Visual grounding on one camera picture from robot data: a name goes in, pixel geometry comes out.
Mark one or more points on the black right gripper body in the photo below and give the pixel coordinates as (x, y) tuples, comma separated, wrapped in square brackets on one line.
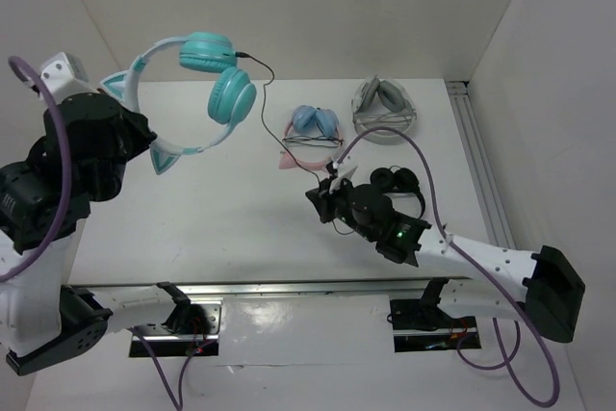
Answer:
[(341, 203)]

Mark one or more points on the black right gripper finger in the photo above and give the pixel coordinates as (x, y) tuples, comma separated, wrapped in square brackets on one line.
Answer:
[(323, 208), (317, 195)]

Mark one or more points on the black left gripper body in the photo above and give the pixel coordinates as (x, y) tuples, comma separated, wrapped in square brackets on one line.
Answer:
[(132, 132)]

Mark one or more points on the teal cat-ear headphones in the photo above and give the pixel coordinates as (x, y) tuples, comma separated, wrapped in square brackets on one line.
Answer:
[(230, 101)]

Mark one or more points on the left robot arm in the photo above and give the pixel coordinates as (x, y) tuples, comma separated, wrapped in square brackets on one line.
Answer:
[(89, 139)]

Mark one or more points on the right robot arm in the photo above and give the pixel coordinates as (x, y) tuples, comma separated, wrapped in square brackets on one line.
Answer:
[(541, 287)]

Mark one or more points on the pink blue cat-ear headphones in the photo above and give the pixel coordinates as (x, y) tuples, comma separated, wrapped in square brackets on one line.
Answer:
[(312, 127)]

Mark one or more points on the black headphones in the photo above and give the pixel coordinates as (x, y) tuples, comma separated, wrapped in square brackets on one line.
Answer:
[(398, 180)]

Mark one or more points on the white grey headphones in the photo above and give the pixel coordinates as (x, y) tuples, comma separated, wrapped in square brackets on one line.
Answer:
[(383, 103)]

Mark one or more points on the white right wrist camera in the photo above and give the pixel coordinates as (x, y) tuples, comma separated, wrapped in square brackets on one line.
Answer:
[(338, 172)]

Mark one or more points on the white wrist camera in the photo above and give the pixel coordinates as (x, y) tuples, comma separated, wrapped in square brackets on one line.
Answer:
[(65, 75), (338, 172)]

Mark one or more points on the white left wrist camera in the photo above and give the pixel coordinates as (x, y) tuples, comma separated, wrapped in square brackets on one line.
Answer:
[(65, 75)]

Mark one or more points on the aluminium front rail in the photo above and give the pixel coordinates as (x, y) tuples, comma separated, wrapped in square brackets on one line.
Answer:
[(304, 288)]

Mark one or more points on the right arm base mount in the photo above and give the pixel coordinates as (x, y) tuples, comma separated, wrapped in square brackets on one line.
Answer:
[(419, 325)]

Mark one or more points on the aluminium side rail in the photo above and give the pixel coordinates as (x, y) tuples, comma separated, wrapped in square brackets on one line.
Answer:
[(491, 206)]

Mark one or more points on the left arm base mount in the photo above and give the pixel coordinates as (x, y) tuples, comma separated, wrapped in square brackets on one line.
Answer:
[(191, 328)]

